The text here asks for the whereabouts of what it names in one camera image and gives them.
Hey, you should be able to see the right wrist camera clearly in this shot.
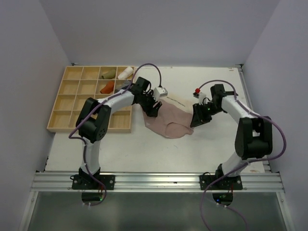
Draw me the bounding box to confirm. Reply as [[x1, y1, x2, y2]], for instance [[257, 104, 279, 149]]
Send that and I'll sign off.
[[193, 88, 206, 103]]

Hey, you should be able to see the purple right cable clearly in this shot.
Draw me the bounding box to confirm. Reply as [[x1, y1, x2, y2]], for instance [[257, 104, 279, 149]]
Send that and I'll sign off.
[[197, 79, 287, 231]]

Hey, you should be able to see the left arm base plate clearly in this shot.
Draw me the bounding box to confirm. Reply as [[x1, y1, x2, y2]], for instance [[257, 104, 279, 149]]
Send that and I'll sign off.
[[70, 174, 116, 190]]

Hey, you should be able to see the pink underwear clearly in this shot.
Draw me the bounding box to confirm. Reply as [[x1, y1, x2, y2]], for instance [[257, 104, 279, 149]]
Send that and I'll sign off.
[[143, 94, 193, 139]]

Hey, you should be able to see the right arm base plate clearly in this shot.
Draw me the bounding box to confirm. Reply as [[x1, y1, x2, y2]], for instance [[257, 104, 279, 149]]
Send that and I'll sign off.
[[199, 173, 243, 191]]

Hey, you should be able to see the wooden compartment tray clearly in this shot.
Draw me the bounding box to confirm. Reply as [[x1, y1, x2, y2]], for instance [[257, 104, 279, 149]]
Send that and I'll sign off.
[[46, 66, 136, 134]]

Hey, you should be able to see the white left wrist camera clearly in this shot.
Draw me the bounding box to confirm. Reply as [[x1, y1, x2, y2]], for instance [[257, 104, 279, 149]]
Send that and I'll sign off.
[[154, 87, 168, 99]]

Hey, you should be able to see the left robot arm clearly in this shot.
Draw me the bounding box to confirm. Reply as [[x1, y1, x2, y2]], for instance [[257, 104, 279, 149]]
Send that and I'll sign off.
[[69, 77, 162, 189]]

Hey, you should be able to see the white rolled underwear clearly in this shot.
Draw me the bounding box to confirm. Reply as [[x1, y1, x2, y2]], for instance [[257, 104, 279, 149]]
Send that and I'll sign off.
[[118, 67, 134, 80]]

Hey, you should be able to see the aluminium mounting rail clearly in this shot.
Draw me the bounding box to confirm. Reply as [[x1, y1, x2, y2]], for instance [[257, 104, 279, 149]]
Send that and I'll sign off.
[[30, 171, 284, 193]]

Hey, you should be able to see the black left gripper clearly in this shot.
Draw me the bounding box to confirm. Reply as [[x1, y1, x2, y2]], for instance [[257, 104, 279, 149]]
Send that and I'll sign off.
[[139, 90, 162, 117]]

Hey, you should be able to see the olive rolled underwear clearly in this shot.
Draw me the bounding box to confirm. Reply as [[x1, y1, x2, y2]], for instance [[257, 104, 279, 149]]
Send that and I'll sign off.
[[101, 69, 116, 80]]

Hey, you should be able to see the grey rolled underwear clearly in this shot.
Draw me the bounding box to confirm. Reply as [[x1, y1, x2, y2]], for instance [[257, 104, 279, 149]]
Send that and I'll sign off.
[[114, 80, 130, 93]]

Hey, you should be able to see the orange and cream underwear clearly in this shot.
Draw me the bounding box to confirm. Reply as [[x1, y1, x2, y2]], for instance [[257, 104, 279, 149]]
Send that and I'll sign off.
[[100, 81, 115, 94]]

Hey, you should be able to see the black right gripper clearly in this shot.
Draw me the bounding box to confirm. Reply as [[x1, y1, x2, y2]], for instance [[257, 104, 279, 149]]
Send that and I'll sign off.
[[190, 102, 224, 127]]

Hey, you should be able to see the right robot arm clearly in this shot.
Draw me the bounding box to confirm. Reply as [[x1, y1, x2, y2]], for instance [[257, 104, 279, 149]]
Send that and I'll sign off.
[[190, 84, 272, 189]]

